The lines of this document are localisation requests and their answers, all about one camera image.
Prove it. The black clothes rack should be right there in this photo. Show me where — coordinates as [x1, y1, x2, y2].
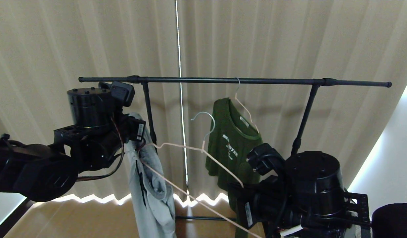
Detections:
[78, 75, 392, 221]

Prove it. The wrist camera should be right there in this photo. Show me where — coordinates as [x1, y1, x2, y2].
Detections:
[246, 143, 286, 177]
[98, 81, 135, 107]

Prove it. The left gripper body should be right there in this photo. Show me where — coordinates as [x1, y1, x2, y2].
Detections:
[91, 113, 147, 163]

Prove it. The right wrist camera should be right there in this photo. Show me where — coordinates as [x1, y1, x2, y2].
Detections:
[246, 143, 286, 177]

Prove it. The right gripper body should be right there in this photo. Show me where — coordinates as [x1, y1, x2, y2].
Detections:
[237, 184, 291, 229]

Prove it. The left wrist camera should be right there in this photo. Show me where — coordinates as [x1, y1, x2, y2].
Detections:
[98, 81, 135, 107]

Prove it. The beige curtain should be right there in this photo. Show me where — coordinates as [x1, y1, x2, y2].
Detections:
[0, 0, 407, 207]

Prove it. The pink clothes hanger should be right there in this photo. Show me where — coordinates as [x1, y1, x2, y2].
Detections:
[137, 112, 263, 238]
[235, 78, 259, 134]

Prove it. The pale grey garment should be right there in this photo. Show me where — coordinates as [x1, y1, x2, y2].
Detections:
[126, 112, 177, 238]

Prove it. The green printed shirt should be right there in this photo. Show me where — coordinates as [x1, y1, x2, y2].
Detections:
[205, 98, 263, 238]

